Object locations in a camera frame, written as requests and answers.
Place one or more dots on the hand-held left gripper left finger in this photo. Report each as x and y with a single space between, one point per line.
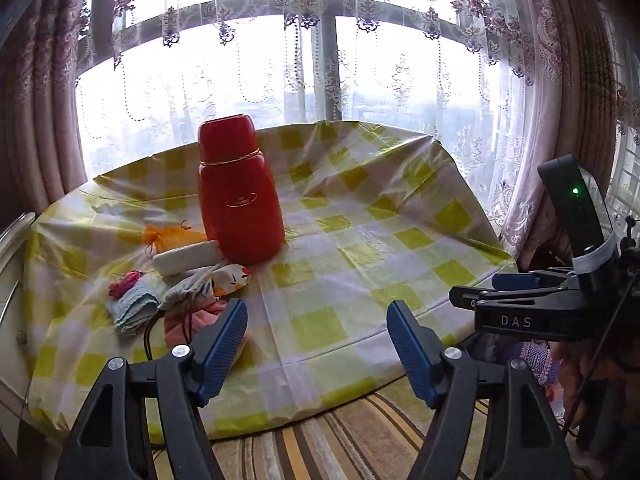
222 350

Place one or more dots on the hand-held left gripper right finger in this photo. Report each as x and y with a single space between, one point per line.
412 350

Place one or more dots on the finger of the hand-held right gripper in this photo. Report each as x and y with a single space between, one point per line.
500 297
515 281

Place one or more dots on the purple patterned knit sock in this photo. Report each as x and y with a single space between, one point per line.
530 360

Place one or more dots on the light blue fuzzy cloth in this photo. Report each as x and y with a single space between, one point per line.
135 310

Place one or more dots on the orange mesh pouch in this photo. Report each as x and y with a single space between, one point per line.
175 237

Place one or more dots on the white soft case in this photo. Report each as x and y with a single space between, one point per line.
185 257

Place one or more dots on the pink fleece cloth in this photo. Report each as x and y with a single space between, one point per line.
172 332

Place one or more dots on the yellow checkered plastic tablecloth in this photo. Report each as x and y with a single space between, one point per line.
350 285

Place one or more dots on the striped seat cushion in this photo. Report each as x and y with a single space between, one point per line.
350 435

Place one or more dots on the small pink knitted item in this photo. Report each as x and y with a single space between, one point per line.
122 285

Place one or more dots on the red thermos jug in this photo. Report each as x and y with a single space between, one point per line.
240 200

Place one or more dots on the pink heavy curtain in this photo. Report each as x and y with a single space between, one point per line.
565 60
40 85

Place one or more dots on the metal cabinet knob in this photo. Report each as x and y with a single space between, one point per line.
20 338

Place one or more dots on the sheer floral lace curtain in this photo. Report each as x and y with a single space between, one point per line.
400 85

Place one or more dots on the white cabinet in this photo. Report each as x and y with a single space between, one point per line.
10 270

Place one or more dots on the grey window frame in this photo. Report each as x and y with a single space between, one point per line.
322 60

